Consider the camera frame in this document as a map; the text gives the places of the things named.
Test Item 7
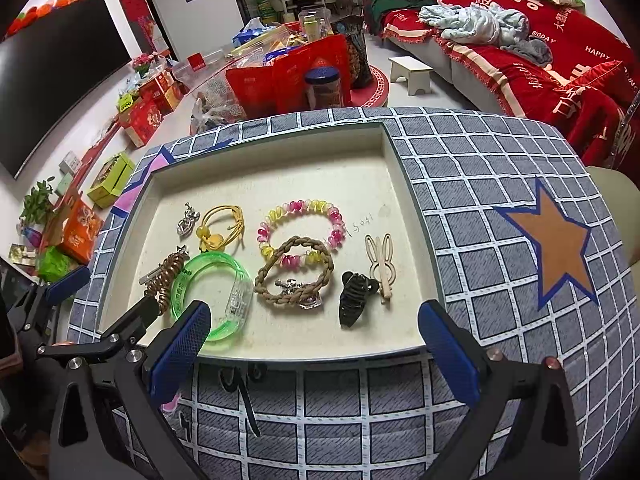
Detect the clear plastic bag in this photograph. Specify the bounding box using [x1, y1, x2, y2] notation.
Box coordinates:
[190, 95, 236, 133]

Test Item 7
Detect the blue lid jar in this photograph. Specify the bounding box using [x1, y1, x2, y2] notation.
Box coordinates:
[305, 67, 343, 110]

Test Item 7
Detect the red orange ball garland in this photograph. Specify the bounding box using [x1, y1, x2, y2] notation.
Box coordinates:
[5, 0, 103, 36]

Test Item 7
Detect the black hair claw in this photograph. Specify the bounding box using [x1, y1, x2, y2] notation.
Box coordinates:
[338, 271, 381, 328]

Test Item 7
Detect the small red gift box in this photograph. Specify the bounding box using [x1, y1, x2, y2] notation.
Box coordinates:
[150, 72, 182, 111]

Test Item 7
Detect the yellow beaded bracelet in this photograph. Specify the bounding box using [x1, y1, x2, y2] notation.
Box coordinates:
[197, 204, 247, 253]

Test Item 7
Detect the wooden rabbit hair clip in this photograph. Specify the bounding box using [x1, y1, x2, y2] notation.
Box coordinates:
[364, 232, 397, 303]

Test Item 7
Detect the pink flower bouquet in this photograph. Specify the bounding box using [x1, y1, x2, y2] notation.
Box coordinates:
[131, 52, 161, 76]

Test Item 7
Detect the large red gift box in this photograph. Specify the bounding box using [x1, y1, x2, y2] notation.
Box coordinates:
[120, 97, 163, 148]

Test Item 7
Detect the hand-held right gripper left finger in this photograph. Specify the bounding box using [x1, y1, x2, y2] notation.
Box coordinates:
[47, 300, 213, 480]

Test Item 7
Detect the dark green clothing pile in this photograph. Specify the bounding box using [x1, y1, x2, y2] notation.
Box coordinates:
[364, 0, 436, 36]

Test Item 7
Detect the black flat television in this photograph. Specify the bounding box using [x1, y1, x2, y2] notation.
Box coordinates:
[0, 0, 132, 178]

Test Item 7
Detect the orange box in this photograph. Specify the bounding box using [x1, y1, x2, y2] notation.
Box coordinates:
[57, 197, 103, 264]

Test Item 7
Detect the red square cushion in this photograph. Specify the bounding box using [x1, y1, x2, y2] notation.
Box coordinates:
[560, 60, 640, 106]

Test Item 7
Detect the black strap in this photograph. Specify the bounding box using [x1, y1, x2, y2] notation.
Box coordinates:
[220, 365, 263, 438]

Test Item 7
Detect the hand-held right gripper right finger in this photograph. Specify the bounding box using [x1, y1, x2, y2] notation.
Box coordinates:
[417, 300, 581, 480]

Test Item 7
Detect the brown braided bracelet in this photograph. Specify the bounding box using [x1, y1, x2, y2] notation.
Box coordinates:
[253, 236, 335, 309]

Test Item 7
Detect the small white stool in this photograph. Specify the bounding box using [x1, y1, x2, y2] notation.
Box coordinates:
[388, 56, 433, 97]

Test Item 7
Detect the beige armchair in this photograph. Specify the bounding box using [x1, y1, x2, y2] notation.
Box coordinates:
[585, 165, 640, 261]

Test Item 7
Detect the green potted plant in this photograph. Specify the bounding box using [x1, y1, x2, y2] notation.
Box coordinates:
[20, 177, 56, 226]

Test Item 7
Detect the pink yellow bead bracelet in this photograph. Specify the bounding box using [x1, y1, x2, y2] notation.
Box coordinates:
[256, 199, 347, 268]

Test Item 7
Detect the blue tissue box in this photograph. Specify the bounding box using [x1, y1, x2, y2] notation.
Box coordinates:
[232, 17, 271, 46]

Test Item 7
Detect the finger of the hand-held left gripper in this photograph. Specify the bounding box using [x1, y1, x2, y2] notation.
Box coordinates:
[10, 266, 92, 341]
[37, 295, 162, 361]

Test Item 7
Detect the silver hair clip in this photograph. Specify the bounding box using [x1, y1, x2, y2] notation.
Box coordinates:
[275, 277, 323, 310]

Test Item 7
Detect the small silver pendant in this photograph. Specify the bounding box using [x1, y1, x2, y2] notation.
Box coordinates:
[175, 202, 201, 237]

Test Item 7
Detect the red covered sofa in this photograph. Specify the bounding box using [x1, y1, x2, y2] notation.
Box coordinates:
[380, 0, 640, 161]

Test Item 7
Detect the copper spiral hair tie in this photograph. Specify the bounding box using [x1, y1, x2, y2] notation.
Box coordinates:
[140, 245, 188, 317]

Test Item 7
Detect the light blue blanket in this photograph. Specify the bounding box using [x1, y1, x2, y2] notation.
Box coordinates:
[419, 4, 530, 46]

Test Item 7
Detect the grey plaid star cloth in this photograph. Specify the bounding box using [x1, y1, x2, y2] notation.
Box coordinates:
[65, 106, 618, 480]

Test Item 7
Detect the large red gift bag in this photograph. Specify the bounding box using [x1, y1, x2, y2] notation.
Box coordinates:
[272, 35, 353, 111]

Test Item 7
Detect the grey crumpled cloth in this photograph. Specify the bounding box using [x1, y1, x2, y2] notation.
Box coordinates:
[502, 37, 553, 66]

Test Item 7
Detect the green cardboard box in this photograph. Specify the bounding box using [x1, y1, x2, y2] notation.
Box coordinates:
[87, 152, 136, 209]

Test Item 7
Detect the beige flocked jewelry tray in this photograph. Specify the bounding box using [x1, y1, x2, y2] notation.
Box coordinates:
[95, 121, 446, 363]

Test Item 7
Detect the green translucent bangle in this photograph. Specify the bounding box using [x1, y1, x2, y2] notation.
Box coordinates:
[170, 251, 253, 343]

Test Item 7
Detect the green snack bag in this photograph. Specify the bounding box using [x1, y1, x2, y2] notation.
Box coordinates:
[37, 247, 76, 283]

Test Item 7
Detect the dark patterned bag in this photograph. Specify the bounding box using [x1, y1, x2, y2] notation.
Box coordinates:
[331, 15, 373, 91]

